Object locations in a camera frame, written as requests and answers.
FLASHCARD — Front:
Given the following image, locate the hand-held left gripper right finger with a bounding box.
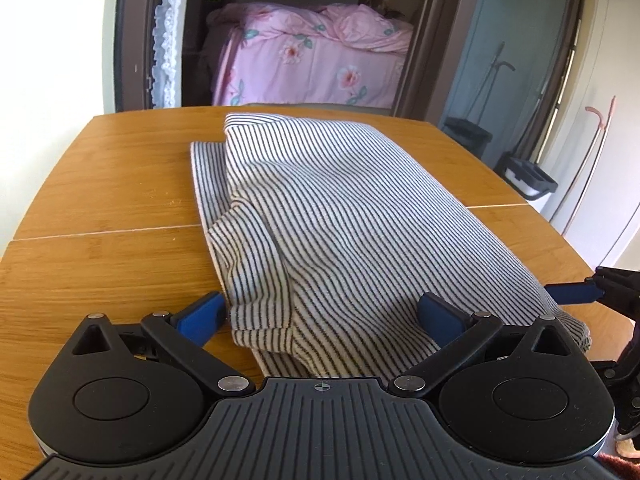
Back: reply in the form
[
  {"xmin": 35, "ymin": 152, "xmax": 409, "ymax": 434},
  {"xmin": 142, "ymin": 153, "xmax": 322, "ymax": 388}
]
[{"xmin": 389, "ymin": 291, "xmax": 572, "ymax": 399}]

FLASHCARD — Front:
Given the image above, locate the white bin with black lid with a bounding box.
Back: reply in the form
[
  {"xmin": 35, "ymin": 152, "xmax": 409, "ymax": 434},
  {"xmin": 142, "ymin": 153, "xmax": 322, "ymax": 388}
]
[{"xmin": 501, "ymin": 152, "xmax": 559, "ymax": 212}]

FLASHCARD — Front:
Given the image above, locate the pink floral blanket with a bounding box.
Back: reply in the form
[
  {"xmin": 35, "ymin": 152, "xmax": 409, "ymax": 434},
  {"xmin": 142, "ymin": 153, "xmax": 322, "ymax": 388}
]
[{"xmin": 206, "ymin": 2, "xmax": 416, "ymax": 108}]

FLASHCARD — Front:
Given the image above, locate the black and white striped garment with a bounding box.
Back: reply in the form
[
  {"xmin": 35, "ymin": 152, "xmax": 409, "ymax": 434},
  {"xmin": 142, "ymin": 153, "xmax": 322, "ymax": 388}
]
[{"xmin": 190, "ymin": 112, "xmax": 593, "ymax": 378}]

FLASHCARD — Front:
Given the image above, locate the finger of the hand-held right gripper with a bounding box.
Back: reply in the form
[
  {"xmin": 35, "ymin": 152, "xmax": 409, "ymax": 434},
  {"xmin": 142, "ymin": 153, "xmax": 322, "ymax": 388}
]
[{"xmin": 546, "ymin": 266, "xmax": 640, "ymax": 322}]

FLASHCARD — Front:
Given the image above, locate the pink hooked stick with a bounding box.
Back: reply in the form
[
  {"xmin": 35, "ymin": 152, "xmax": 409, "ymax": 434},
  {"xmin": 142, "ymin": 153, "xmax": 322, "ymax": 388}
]
[
  {"xmin": 602, "ymin": 96, "xmax": 619, "ymax": 133},
  {"xmin": 561, "ymin": 105, "xmax": 608, "ymax": 237}
]

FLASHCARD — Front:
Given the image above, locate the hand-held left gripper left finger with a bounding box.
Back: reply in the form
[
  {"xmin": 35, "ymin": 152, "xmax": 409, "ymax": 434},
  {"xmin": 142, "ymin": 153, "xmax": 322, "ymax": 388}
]
[{"xmin": 70, "ymin": 291, "xmax": 255, "ymax": 397}]

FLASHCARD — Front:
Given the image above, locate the black trash bin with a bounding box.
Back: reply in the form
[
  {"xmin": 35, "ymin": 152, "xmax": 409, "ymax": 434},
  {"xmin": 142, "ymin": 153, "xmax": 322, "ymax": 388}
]
[{"xmin": 441, "ymin": 116, "xmax": 494, "ymax": 159}]

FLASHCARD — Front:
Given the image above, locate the white lace curtain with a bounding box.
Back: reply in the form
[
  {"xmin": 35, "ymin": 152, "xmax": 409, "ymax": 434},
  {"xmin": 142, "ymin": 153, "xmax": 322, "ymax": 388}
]
[{"xmin": 149, "ymin": 0, "xmax": 189, "ymax": 109}]

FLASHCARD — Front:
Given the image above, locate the red fuzzy cloth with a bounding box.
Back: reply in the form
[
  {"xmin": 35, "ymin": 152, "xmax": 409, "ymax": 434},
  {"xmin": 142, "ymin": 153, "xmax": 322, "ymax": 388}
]
[{"xmin": 598, "ymin": 452, "xmax": 640, "ymax": 480}]

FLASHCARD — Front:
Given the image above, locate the brown door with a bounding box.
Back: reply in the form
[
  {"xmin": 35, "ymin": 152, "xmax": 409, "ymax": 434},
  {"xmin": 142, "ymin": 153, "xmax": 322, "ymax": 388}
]
[{"xmin": 114, "ymin": 0, "xmax": 166, "ymax": 112}]

